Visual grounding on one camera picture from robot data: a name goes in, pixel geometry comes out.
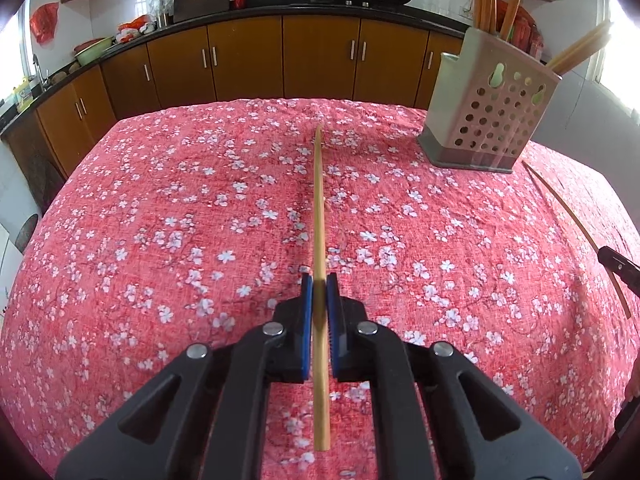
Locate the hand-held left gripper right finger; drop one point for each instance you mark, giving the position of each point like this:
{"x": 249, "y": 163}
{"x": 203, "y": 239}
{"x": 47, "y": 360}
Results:
{"x": 333, "y": 332}

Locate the green basin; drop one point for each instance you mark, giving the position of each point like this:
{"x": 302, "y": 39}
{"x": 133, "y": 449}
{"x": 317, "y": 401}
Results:
{"x": 92, "y": 52}

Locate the gas stove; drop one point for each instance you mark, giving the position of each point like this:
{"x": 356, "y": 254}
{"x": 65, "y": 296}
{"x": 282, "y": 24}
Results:
{"x": 355, "y": 2}

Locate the perforated beige chopstick holder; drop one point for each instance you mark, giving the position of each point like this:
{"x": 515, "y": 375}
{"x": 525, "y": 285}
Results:
{"x": 480, "y": 120}

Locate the red hanging plastic bag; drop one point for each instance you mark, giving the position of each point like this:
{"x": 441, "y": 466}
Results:
{"x": 44, "y": 22}

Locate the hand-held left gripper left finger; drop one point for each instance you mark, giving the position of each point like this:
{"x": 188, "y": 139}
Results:
{"x": 306, "y": 332}

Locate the clear glass jars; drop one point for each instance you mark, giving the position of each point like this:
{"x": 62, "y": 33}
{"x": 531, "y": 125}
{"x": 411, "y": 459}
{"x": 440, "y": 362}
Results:
{"x": 162, "y": 10}

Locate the dark woven basket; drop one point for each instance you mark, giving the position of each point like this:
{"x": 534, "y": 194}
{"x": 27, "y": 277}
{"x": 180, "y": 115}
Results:
{"x": 45, "y": 182}

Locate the long wooden chopstick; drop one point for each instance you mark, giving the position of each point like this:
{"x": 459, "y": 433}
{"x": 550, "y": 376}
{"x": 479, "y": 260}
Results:
{"x": 565, "y": 205}
{"x": 319, "y": 210}

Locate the red and white plastic bag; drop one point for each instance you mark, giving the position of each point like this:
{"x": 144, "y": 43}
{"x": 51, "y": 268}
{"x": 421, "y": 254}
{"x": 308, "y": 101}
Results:
{"x": 134, "y": 29}

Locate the metal faucet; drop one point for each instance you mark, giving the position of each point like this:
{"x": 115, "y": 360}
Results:
{"x": 39, "y": 72}

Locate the brown lower kitchen cabinets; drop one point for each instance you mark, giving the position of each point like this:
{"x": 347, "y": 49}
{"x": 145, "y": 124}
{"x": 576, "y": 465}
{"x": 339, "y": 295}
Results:
{"x": 245, "y": 60}

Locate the bright window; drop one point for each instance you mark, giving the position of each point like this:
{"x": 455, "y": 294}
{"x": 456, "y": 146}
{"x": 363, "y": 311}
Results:
{"x": 622, "y": 60}

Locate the black kitchen countertop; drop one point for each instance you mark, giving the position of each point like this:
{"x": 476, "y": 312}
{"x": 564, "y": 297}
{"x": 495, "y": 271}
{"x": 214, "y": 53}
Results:
{"x": 270, "y": 7}

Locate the bundle of wooden chopsticks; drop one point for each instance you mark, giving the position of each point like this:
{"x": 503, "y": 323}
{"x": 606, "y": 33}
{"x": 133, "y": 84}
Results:
{"x": 484, "y": 0}

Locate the yellow oil bottle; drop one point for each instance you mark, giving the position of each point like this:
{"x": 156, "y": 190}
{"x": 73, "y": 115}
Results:
{"x": 22, "y": 96}

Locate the red packages in bags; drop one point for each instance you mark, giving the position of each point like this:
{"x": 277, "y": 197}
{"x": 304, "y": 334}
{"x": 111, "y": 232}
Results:
{"x": 525, "y": 30}

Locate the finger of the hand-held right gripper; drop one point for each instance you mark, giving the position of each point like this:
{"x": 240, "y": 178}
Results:
{"x": 622, "y": 267}

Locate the white bucket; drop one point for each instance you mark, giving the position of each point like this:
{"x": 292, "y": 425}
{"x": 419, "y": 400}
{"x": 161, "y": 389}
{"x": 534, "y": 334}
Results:
{"x": 22, "y": 235}

